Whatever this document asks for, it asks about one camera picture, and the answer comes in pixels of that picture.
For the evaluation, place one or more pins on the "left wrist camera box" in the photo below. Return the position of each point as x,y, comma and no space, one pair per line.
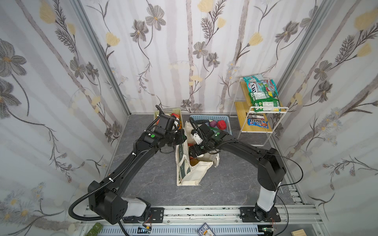
166,124

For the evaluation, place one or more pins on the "green plastic fruit basket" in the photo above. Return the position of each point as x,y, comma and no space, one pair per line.
170,112

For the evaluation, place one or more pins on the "green skittles candy bag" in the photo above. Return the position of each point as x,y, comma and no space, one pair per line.
263,93

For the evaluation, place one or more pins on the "white wire wooden shelf rack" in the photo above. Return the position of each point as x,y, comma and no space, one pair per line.
242,107

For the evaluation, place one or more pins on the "purple onion toy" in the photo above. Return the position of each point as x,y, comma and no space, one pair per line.
213,124

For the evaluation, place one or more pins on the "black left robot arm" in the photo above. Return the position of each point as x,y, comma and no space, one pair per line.
106,197

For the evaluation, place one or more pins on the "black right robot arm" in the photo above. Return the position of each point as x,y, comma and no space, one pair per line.
269,163

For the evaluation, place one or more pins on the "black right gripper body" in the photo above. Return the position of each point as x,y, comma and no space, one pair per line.
196,149

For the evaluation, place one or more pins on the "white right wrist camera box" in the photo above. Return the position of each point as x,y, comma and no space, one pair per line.
197,138

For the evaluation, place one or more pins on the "blue m&m candy packet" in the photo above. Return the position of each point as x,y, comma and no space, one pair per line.
258,121

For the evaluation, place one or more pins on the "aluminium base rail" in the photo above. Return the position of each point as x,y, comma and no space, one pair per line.
289,220

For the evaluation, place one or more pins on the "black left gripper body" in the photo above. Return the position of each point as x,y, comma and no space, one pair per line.
179,137

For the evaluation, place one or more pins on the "red pepper toy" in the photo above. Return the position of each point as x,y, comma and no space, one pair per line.
221,125

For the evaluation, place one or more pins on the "cream floral tote bag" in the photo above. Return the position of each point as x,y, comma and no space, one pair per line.
190,170

